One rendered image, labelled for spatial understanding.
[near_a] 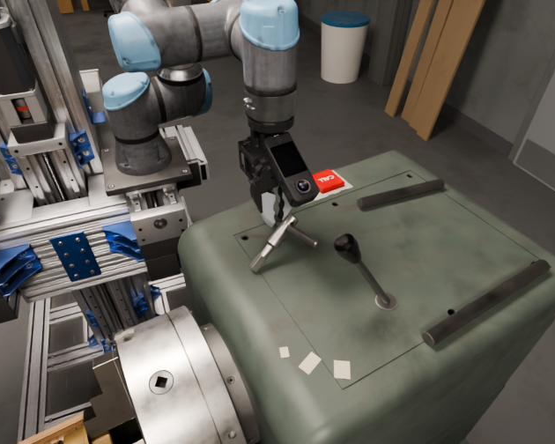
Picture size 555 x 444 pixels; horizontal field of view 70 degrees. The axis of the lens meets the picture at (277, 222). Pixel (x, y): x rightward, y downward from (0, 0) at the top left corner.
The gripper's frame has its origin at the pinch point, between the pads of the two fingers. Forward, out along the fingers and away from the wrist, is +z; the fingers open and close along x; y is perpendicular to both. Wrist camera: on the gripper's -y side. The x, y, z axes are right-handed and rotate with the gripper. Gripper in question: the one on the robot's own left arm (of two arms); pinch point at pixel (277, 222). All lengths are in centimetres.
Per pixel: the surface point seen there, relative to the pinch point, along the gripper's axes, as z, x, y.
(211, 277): 5.5, 14.0, -1.5
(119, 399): 14.8, 34.1, -9.8
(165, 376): 6.4, 26.7, -14.7
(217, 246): 4.3, 10.6, 3.9
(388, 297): 3.2, -8.1, -21.2
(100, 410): 15.2, 37.1, -10.0
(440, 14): 40, -262, 194
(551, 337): 130, -150, -17
